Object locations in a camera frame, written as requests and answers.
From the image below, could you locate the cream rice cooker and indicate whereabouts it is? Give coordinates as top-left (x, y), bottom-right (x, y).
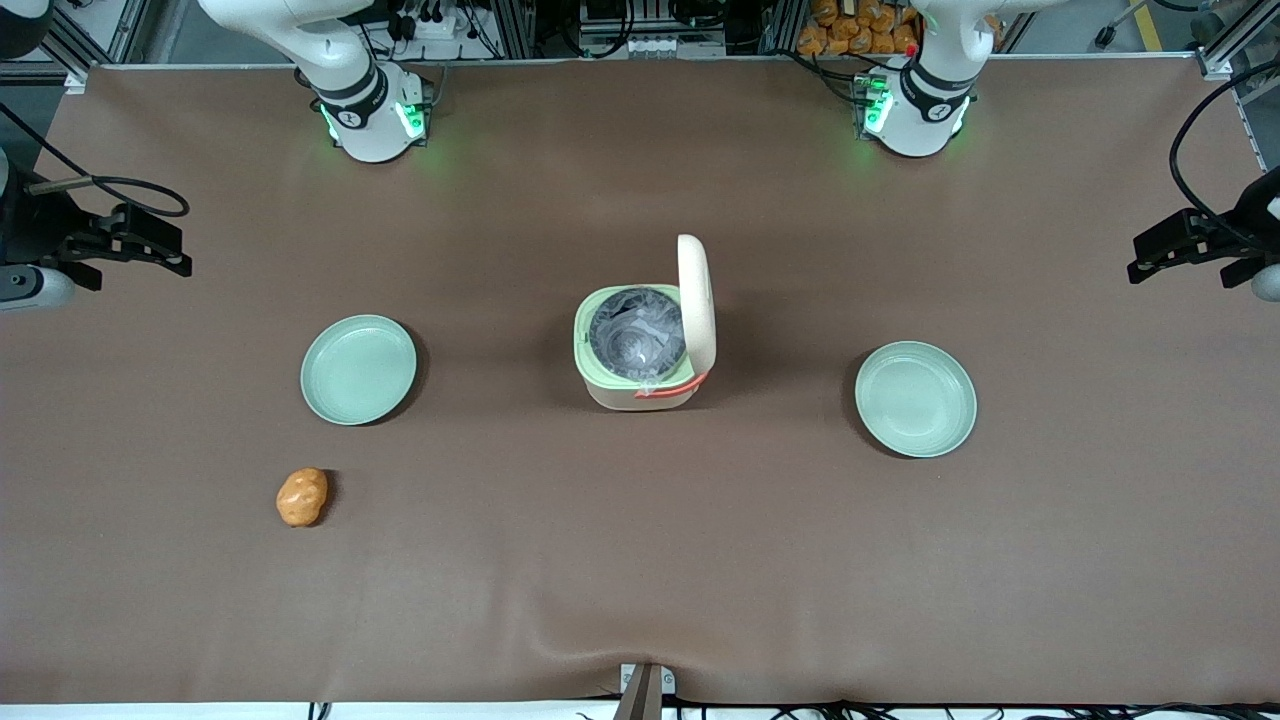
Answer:
top-left (572, 233), bottom-right (719, 412)

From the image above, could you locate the grey electronics rack box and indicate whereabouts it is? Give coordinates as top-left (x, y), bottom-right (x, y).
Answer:
top-left (578, 0), bottom-right (728, 59)

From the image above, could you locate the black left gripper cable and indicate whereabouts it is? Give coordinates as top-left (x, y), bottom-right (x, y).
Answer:
top-left (1169, 62), bottom-right (1280, 251)

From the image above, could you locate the grey inner cooker pot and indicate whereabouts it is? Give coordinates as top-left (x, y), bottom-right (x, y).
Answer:
top-left (587, 287), bottom-right (688, 382)

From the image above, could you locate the white power strip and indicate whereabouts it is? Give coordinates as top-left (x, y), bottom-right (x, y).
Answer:
top-left (392, 8), bottom-right (463, 43)

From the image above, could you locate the bag of orange breads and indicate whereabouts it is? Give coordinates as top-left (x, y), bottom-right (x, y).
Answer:
top-left (796, 0), bottom-right (923, 58)

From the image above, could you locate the grey metal camera bracket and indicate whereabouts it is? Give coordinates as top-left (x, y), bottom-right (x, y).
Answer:
top-left (612, 662), bottom-right (677, 720)

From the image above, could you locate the orange brown potato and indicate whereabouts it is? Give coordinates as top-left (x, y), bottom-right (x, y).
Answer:
top-left (276, 468), bottom-right (330, 528)

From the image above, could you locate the pale green round plate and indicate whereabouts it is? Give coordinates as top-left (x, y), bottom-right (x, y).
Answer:
top-left (854, 341), bottom-right (978, 459)
top-left (300, 315), bottom-right (418, 427)

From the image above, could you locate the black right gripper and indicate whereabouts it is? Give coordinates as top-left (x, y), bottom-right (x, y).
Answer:
top-left (0, 178), bottom-right (194, 293)

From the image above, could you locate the brown table cloth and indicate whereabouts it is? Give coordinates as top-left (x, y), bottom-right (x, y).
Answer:
top-left (0, 55), bottom-right (1280, 707)

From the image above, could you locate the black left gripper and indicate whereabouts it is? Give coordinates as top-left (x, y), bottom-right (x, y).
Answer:
top-left (1127, 168), bottom-right (1280, 291)

